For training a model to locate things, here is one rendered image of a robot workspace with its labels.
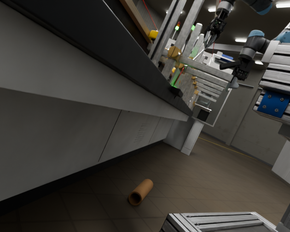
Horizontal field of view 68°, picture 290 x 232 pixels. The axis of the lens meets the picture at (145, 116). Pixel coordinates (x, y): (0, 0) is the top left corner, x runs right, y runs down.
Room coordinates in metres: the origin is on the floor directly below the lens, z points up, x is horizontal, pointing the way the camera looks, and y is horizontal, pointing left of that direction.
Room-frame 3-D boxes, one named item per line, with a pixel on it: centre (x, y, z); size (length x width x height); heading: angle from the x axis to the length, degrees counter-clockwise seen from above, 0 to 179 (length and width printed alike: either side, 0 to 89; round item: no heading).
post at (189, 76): (1.77, -0.19, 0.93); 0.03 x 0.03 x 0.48; 76
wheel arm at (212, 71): (1.07, -0.08, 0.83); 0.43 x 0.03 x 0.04; 76
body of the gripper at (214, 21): (1.27, -0.15, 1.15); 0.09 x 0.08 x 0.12; 6
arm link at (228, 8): (1.27, -0.16, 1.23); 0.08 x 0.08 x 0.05
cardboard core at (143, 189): (1.35, -0.18, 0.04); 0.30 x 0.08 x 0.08; 166
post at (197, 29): (1.29, -0.07, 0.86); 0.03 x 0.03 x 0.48; 76
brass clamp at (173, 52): (1.07, -0.01, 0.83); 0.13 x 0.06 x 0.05; 166
